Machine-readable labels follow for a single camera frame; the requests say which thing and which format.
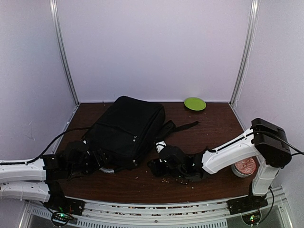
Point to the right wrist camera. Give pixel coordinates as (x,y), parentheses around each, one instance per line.
(172,156)

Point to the front aluminium rail base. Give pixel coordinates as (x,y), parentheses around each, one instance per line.
(204,214)

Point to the red patterned white bowl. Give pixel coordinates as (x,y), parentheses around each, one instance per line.
(244,168)

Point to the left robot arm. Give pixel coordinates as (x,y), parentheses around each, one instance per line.
(37,179)

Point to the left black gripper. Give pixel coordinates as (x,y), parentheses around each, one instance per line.
(97,164)

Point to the green plate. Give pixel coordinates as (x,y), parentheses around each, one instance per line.
(195,104)

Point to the aluminium frame post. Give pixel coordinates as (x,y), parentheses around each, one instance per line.
(251,29)
(62,51)

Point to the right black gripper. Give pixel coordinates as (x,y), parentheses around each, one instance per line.
(155,168)

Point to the right aluminium frame post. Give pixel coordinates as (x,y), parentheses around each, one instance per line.
(251,29)

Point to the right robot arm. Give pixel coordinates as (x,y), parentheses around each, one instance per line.
(262,139)

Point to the black student bag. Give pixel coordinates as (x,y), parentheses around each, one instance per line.
(129,128)

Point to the left aluminium frame post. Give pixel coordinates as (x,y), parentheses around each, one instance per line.
(62,51)

